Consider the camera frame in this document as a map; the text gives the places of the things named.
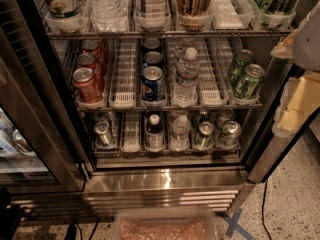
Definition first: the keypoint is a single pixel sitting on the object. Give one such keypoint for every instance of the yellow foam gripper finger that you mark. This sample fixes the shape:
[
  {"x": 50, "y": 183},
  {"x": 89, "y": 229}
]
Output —
[
  {"x": 299, "y": 99},
  {"x": 284, "y": 49}
]

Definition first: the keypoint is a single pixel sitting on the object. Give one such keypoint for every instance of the blue labelled plastic bottle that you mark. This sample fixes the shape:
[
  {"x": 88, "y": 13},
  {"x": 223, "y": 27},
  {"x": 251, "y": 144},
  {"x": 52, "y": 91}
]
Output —
[{"x": 152, "y": 13}]

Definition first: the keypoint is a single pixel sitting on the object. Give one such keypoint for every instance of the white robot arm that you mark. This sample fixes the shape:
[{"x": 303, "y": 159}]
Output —
[{"x": 306, "y": 47}]

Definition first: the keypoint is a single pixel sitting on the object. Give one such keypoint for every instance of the water bottle middle shelf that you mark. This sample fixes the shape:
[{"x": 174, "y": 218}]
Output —
[{"x": 186, "y": 79}]

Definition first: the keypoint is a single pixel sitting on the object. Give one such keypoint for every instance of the steel fridge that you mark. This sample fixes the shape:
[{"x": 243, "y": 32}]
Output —
[{"x": 129, "y": 176}]

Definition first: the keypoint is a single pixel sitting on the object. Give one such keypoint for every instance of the water bottle bottom shelf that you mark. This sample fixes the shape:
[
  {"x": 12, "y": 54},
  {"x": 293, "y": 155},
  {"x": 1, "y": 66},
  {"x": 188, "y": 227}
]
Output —
[{"x": 179, "y": 137}]

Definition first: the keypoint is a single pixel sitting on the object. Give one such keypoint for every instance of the dark juice bottle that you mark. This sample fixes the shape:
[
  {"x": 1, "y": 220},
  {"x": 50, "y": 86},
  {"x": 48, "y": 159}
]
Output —
[{"x": 155, "y": 133}]

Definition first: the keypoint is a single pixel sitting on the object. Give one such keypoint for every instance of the empty white shelf tray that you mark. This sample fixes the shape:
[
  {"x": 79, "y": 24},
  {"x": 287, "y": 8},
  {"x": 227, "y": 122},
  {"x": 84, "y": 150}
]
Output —
[{"x": 123, "y": 84}]

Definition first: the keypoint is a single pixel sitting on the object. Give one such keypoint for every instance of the clear water bottle top shelf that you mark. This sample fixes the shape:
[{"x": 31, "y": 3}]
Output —
[{"x": 109, "y": 15}]

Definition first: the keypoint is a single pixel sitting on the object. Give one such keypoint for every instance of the silver can bottom shelf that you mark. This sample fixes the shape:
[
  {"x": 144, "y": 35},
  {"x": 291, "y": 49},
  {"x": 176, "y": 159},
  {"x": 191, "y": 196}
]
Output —
[{"x": 102, "y": 130}]

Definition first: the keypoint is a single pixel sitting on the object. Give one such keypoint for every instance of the glass fridge door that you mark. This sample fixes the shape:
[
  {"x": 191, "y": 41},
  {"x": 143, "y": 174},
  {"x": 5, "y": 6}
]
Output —
[{"x": 36, "y": 99}]

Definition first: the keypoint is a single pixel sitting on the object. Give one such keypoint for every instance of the back green soda can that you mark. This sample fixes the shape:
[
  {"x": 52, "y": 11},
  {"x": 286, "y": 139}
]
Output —
[{"x": 240, "y": 60}]

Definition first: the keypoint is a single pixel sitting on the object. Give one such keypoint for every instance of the green soda can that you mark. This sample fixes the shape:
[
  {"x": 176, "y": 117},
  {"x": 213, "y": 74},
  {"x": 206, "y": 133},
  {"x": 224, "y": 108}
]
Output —
[
  {"x": 249, "y": 82},
  {"x": 240, "y": 60}
]

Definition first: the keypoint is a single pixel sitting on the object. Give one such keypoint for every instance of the front green soda can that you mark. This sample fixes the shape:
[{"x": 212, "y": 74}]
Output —
[{"x": 249, "y": 82}]

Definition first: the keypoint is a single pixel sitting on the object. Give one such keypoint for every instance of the brown tall can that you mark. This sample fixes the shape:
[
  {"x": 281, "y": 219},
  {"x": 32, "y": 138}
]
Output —
[{"x": 193, "y": 14}]

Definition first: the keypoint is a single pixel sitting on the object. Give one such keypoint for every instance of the left green can bottom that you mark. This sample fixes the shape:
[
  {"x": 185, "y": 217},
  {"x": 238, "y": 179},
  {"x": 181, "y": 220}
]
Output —
[{"x": 203, "y": 136}]

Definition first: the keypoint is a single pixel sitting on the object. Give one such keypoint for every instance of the middle blue pepsi can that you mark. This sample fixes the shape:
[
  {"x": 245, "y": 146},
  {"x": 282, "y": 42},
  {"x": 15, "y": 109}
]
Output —
[{"x": 153, "y": 58}]

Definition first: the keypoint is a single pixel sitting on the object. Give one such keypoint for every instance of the blue pepsi can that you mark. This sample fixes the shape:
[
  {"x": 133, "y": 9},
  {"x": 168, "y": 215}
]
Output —
[
  {"x": 151, "y": 44},
  {"x": 153, "y": 58},
  {"x": 153, "y": 84}
]

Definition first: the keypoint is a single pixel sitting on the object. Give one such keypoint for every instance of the back blue pepsi can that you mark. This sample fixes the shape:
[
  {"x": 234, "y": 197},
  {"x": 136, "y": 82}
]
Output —
[{"x": 151, "y": 44}]

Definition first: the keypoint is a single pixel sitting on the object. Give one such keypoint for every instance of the front blue pepsi can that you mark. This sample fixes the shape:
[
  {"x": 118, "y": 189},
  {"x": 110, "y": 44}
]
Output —
[{"x": 153, "y": 84}]

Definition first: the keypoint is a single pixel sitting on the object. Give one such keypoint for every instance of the back red soda can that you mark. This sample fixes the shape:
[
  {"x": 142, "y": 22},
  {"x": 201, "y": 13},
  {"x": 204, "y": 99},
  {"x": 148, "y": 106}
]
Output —
[{"x": 96, "y": 47}]

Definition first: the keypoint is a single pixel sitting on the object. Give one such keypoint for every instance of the red soda can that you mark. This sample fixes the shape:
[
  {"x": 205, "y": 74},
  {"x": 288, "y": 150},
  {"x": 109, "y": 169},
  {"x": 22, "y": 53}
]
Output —
[
  {"x": 96, "y": 47},
  {"x": 91, "y": 61},
  {"x": 87, "y": 85}
]

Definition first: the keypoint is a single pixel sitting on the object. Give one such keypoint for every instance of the clear plastic bin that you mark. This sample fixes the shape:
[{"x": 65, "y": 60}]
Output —
[{"x": 165, "y": 223}]

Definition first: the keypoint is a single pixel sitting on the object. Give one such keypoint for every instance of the middle red soda can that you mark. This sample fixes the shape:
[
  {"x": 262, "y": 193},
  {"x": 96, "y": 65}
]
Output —
[{"x": 91, "y": 61}]

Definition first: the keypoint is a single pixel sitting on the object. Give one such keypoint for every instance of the front red soda can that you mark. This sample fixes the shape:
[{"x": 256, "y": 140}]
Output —
[{"x": 87, "y": 85}]

